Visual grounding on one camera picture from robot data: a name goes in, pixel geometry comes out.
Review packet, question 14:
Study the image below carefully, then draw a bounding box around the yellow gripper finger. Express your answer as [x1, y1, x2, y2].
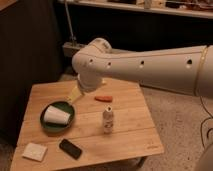
[67, 86, 83, 102]

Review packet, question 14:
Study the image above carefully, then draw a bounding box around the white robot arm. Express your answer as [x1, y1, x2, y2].
[72, 38, 213, 99]

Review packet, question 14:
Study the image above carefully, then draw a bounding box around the white sponge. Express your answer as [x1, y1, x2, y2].
[22, 143, 47, 162]

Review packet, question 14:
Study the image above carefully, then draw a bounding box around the green plate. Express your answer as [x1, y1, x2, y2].
[40, 101, 75, 134]

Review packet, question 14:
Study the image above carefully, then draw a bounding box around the white paper cup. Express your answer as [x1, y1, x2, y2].
[44, 105, 70, 125]

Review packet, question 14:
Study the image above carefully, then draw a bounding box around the wooden folding table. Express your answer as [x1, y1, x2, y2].
[10, 79, 164, 171]

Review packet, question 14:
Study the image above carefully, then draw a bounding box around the grey baseboard heater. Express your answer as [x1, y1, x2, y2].
[62, 42, 84, 57]

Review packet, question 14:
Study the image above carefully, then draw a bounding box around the metal pole stand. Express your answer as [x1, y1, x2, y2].
[64, 0, 77, 46]

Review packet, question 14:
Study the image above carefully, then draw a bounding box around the white wall shelf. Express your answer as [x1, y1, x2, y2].
[57, 0, 213, 20]

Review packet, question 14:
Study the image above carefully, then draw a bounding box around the black cable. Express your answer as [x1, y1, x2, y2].
[199, 95, 213, 150]

